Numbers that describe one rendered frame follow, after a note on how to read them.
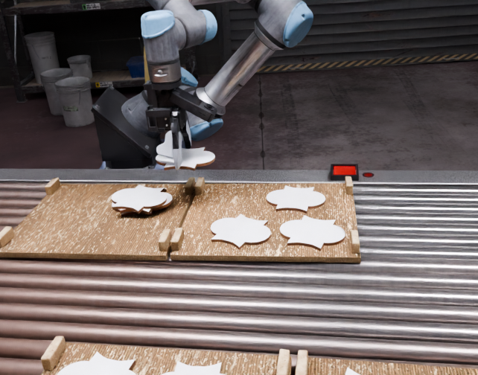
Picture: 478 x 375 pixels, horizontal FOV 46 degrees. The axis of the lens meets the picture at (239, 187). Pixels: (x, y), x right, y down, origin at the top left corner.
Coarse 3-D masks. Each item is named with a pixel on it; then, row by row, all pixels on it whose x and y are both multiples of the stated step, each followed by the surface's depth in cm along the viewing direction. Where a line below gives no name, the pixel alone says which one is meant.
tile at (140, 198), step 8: (120, 192) 145; (128, 192) 144; (136, 192) 144; (144, 192) 144; (152, 192) 143; (160, 192) 143; (112, 200) 141; (120, 200) 140; (128, 200) 140; (136, 200) 140; (144, 200) 140; (152, 200) 139; (160, 200) 139; (112, 208) 138; (120, 208) 138; (128, 208) 137; (136, 208) 136; (144, 208) 137; (152, 208) 137
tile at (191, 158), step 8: (184, 152) 142; (192, 152) 142; (200, 152) 142; (208, 152) 142; (160, 160) 139; (168, 160) 138; (184, 160) 138; (192, 160) 138; (200, 160) 137; (208, 160) 137; (168, 168) 135; (184, 168) 135; (192, 168) 134
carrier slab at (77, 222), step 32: (64, 192) 154; (96, 192) 153; (32, 224) 139; (64, 224) 138; (96, 224) 137; (128, 224) 136; (160, 224) 135; (0, 256) 129; (32, 256) 128; (64, 256) 127; (96, 256) 125; (128, 256) 124; (160, 256) 123
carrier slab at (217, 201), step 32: (224, 192) 148; (256, 192) 147; (320, 192) 144; (192, 224) 134; (352, 224) 129; (192, 256) 122; (224, 256) 121; (256, 256) 120; (288, 256) 119; (320, 256) 118; (352, 256) 118
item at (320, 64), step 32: (320, 0) 567; (352, 0) 566; (384, 0) 565; (416, 0) 565; (448, 0) 565; (224, 32) 580; (320, 32) 581; (352, 32) 579; (384, 32) 579; (416, 32) 579; (448, 32) 578; (224, 64) 602; (288, 64) 596; (320, 64) 595; (352, 64) 594; (384, 64) 594; (416, 64) 592
